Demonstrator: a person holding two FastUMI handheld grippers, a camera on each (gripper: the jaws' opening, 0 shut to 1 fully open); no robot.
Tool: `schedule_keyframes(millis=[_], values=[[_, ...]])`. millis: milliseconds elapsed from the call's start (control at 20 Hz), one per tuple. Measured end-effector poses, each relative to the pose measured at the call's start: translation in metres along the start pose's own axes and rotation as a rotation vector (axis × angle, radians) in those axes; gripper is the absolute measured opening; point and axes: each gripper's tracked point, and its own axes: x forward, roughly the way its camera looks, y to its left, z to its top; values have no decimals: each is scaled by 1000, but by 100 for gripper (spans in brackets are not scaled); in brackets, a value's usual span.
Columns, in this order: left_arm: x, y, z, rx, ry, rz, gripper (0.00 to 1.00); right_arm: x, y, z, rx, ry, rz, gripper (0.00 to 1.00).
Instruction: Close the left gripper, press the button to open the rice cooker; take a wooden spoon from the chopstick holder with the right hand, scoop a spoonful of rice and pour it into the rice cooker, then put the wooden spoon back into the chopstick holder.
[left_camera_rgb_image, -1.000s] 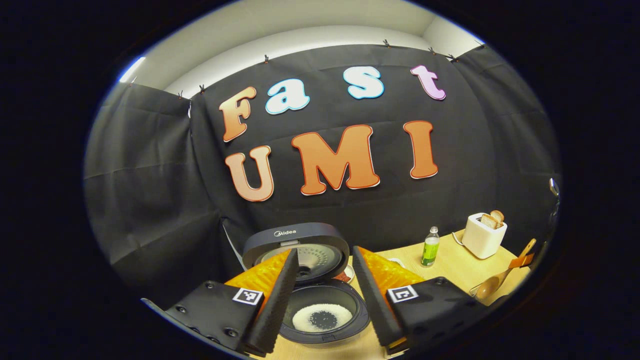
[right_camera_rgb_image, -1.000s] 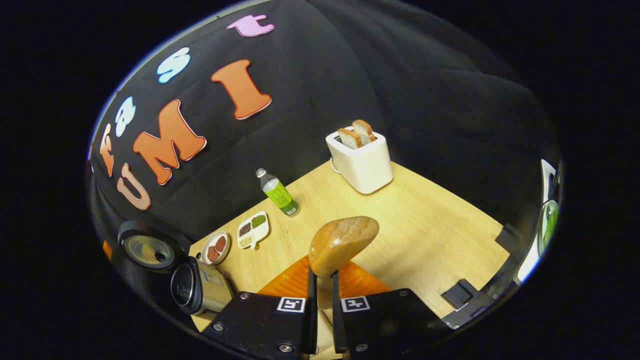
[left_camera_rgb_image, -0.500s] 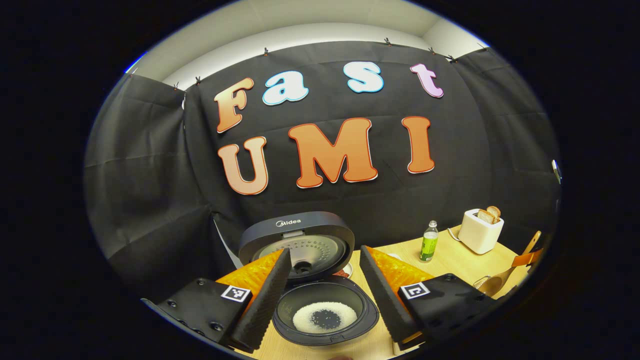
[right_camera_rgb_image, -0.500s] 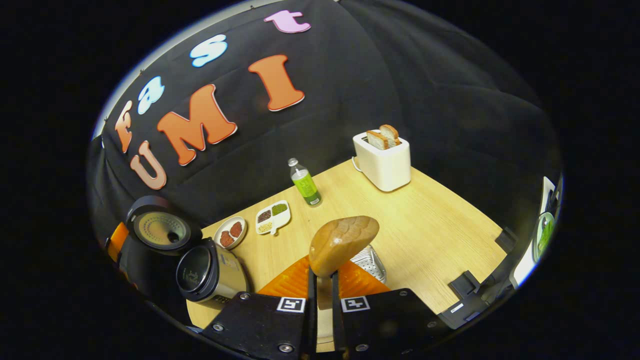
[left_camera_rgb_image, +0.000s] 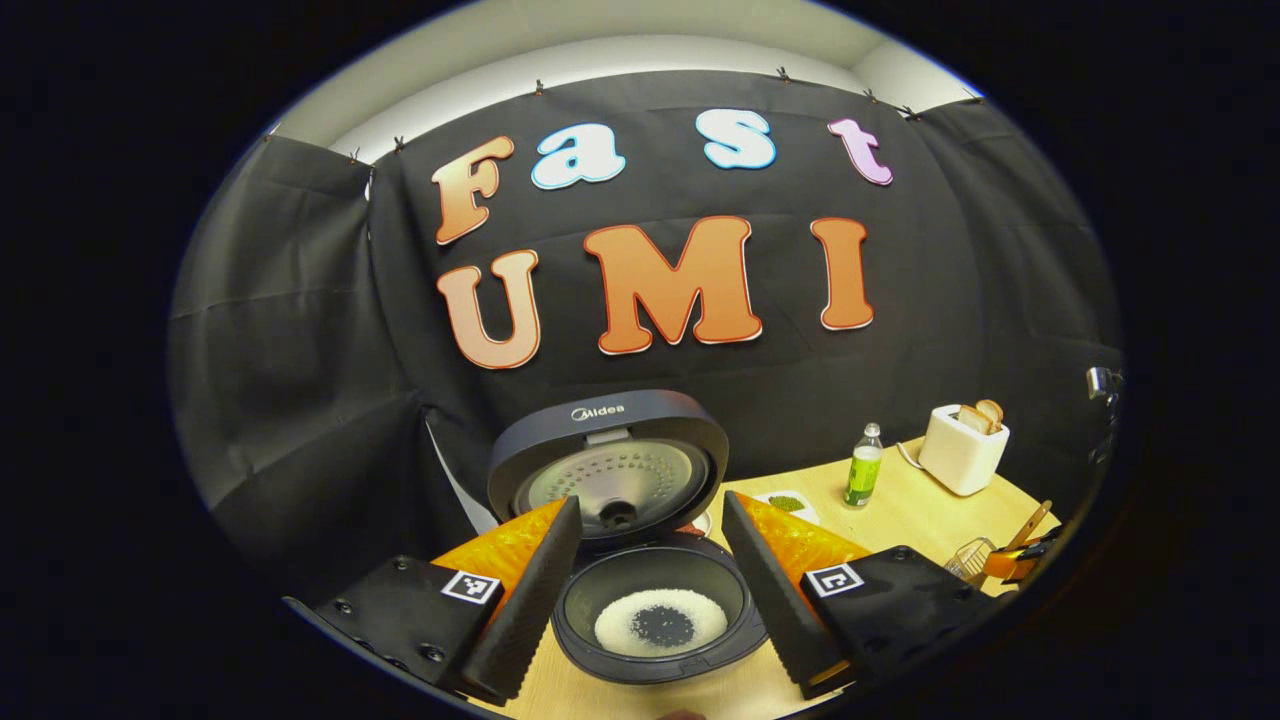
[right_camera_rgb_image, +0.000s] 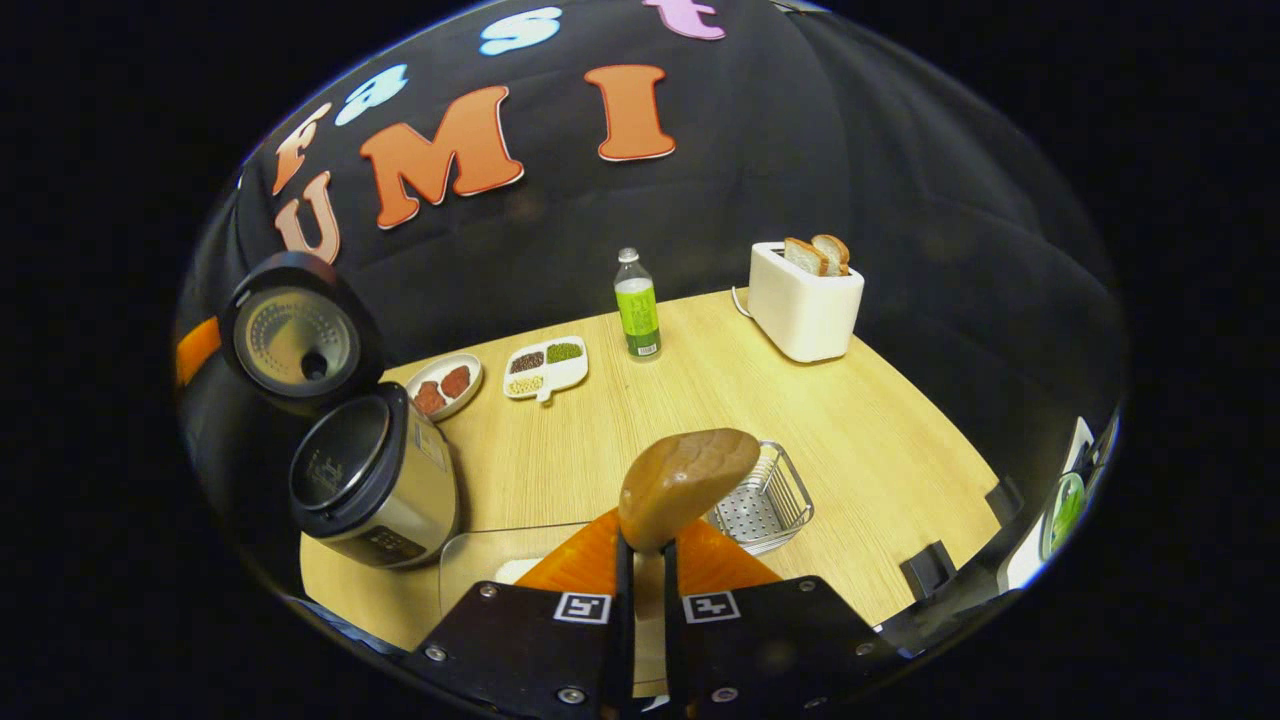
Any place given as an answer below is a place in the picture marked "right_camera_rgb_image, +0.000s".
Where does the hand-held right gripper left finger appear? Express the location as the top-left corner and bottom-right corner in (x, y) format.
(405, 508), (635, 719)

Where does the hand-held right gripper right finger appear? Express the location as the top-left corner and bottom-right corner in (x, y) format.
(663, 518), (901, 719)

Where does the wooden spoon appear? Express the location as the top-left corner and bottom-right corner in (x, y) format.
(618, 428), (761, 691)

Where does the black silver rice cooker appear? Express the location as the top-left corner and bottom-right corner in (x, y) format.
(220, 250), (461, 569)

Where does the clear plastic container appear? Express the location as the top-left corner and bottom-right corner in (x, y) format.
(438, 520), (601, 641)

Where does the black table clamp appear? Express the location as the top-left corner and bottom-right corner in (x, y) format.
(900, 540), (956, 601)
(985, 478), (1026, 526)

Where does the round white plate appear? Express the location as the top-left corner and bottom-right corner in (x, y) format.
(405, 353), (484, 421)

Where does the white divided grain dish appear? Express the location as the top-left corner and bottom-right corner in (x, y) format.
(502, 335), (589, 403)

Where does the white toaster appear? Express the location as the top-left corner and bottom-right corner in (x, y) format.
(748, 240), (866, 363)

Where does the green label drink bottle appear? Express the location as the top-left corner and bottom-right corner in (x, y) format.
(614, 248), (662, 359)

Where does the black backdrop cloth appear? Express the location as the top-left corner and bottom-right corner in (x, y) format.
(175, 0), (1126, 521)

